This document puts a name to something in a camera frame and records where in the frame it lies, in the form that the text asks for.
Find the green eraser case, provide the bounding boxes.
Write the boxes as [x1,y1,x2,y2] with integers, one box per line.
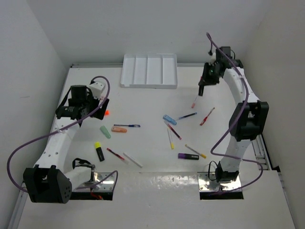
[100,125,111,139]

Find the orange eraser case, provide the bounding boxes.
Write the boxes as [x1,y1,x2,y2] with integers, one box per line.
[111,126,127,133]

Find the yellow cap black highlighter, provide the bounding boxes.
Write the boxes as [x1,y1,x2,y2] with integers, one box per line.
[94,142,105,162]

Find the dark red gel pen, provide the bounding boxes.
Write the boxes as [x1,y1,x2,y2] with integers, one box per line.
[164,121,182,140]

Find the purple cap black highlighter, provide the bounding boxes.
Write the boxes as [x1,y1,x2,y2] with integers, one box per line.
[178,153,199,160]

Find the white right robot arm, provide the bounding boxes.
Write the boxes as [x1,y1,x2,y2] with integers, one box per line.
[198,46,269,183]

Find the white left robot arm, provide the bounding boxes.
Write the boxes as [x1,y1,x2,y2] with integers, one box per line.
[23,82,109,203]

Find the pink tip clear pen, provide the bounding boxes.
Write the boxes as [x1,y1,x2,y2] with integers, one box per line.
[191,95,199,109]

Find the blue gel pen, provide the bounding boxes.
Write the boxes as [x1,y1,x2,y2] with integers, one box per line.
[175,112,197,121]

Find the red ballpoint pen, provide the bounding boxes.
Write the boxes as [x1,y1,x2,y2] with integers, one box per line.
[200,107,215,126]

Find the blue eraser case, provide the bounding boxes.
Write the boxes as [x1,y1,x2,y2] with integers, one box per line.
[163,114,177,125]

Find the white divided organizer tray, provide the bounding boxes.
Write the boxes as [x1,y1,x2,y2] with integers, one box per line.
[120,54,178,89]

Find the blue ballpoint pen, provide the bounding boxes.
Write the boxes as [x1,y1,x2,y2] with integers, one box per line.
[113,124,141,128]

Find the yellow tip white marker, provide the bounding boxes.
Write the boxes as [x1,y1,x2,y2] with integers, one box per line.
[167,128,174,150]
[185,144,206,159]

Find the white marker pen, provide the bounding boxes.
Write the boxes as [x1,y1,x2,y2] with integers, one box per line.
[123,152,142,168]

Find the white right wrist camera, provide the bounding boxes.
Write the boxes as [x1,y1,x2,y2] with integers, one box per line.
[209,52,216,65]

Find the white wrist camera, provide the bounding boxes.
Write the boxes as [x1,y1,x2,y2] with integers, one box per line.
[209,52,216,65]
[88,82,105,100]

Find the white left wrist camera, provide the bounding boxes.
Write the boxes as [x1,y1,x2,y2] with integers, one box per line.
[88,82,105,100]

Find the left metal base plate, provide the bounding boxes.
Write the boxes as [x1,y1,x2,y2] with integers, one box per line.
[76,170,119,192]

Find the metal base plate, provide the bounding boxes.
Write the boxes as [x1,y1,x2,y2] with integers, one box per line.
[197,172,242,192]
[76,170,119,192]

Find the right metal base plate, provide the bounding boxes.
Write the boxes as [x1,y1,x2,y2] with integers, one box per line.
[197,172,242,192]

